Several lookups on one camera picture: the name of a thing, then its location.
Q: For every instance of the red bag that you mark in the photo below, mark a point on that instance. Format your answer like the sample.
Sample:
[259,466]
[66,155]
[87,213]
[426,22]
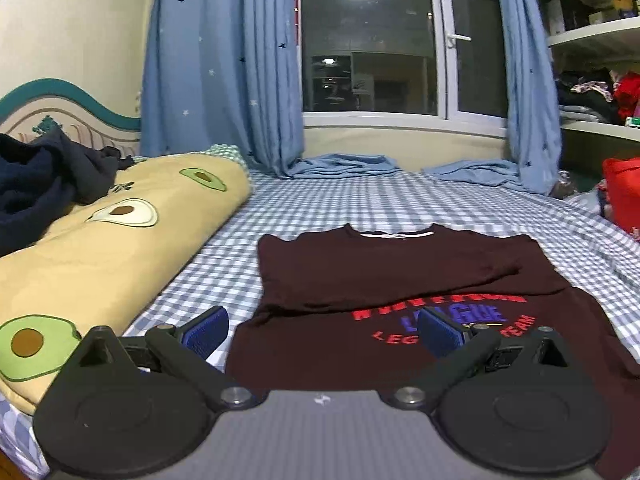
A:
[622,195]

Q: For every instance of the yellow avocado print quilt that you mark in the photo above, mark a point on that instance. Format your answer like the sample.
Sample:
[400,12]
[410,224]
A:
[135,250]

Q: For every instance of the dark navy garment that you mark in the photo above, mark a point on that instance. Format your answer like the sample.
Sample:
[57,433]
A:
[40,180]

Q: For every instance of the maroon printed t-shirt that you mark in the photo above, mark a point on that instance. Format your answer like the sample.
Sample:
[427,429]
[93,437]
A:
[400,285]

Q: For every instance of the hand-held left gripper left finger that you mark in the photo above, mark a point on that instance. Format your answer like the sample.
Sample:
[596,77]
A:
[207,334]

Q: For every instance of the white framed window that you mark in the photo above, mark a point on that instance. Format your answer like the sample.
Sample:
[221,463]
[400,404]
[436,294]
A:
[390,40]

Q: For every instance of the blue checked bed sheet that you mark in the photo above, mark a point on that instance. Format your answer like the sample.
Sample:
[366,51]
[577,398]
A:
[320,200]

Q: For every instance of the teal trimmed bed headboard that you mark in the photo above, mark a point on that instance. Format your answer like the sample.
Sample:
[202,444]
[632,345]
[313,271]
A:
[60,110]

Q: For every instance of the white wall shelf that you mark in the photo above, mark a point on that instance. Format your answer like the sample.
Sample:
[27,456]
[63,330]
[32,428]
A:
[595,40]

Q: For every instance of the pile of folded clothes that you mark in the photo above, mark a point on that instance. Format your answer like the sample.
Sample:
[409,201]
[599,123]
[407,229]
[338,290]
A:
[595,95]

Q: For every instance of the blue star print curtain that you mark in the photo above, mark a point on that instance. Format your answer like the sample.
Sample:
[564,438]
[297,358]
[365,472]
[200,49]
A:
[225,60]
[525,85]

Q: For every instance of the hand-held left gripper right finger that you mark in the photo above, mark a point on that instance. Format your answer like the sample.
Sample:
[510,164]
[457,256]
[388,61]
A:
[436,334]

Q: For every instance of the green checked pillow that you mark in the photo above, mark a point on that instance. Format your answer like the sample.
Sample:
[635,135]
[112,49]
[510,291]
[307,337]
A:
[231,152]

